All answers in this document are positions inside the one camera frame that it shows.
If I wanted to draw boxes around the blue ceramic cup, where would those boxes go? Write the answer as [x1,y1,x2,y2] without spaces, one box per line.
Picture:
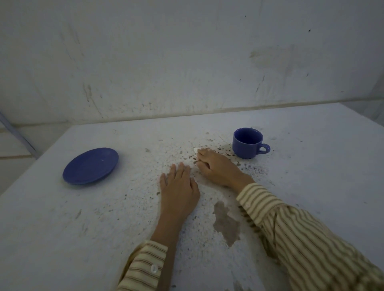
[232,128,271,159]

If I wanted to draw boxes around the person's left hand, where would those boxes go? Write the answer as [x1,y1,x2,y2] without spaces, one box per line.
[159,162,201,225]

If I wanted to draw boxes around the scattered dark crumbs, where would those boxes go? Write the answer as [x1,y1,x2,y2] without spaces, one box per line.
[144,131,270,181]

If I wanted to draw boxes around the person's right forearm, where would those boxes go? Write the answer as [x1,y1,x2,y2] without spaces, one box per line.
[236,182,384,291]

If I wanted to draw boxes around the person's left forearm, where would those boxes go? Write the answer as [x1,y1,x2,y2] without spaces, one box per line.
[116,215,187,291]

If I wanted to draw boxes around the grey metal bar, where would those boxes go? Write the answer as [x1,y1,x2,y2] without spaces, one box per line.
[0,112,40,159]

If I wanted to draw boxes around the blue ceramic saucer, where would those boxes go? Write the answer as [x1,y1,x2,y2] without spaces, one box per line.
[62,147,119,185]

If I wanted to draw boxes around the person's right hand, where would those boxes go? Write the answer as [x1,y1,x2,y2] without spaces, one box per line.
[195,149,256,194]

